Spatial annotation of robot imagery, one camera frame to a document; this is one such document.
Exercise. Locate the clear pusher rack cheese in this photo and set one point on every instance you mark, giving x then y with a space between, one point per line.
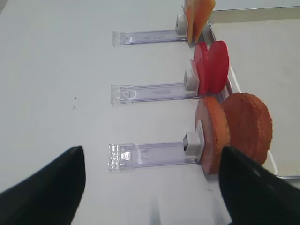
150 37

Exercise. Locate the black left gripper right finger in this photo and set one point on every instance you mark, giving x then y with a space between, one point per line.
253 195

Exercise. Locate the clear pusher rack tomato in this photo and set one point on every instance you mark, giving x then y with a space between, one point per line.
126 94

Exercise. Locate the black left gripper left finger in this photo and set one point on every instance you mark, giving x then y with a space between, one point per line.
51 196

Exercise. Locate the red tomato slice back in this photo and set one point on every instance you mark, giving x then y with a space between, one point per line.
201 61

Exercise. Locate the orange cheese slice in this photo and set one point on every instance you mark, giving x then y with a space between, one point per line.
202 10
190 10

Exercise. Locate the orange cheese slice outer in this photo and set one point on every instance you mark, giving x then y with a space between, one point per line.
190 10

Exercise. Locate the red tomato slice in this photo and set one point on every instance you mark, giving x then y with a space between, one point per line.
218 66
201 61

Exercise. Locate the orange cheese slice inner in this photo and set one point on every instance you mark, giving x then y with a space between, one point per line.
202 10

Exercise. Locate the red tomato slice front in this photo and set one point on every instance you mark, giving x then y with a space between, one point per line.
218 66

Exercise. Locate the white metal tray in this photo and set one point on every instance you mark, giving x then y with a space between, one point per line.
264 52

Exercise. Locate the clear pusher rack bread left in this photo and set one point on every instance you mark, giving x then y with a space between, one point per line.
132 156

